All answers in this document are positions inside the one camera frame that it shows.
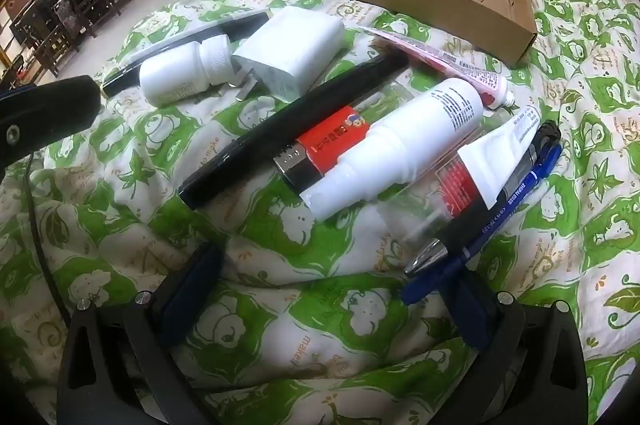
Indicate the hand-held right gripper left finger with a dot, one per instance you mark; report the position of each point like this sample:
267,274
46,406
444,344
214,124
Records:
192,290

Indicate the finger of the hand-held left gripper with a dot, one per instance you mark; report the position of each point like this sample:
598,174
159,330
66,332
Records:
50,105

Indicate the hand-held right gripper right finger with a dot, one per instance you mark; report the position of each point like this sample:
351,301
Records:
470,305

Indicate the black ballpoint pen silver tip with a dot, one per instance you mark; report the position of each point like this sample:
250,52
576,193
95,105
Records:
452,235

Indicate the blue marker pen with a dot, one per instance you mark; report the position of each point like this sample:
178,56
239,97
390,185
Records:
505,215

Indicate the white pill bottle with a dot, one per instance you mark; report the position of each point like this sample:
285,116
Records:
170,77

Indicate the white ointment tube orange band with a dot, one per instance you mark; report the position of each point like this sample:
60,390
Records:
500,160

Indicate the long black marker pen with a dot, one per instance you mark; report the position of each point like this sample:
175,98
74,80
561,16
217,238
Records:
260,135

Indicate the white spray bottle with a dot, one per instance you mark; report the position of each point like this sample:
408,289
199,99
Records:
410,125

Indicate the red clear lighter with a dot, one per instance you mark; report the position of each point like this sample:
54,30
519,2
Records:
330,145

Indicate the black pen yellow end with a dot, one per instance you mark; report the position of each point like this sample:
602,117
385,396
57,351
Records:
240,22

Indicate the pink white tube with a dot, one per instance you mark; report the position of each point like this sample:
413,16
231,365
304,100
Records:
450,60

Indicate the white charger adapter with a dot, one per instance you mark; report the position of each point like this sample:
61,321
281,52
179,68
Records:
290,45

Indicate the clear plastic cap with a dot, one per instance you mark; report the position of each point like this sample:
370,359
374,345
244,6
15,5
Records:
415,225

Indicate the green printed blanket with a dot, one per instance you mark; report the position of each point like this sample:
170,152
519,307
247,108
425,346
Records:
300,305

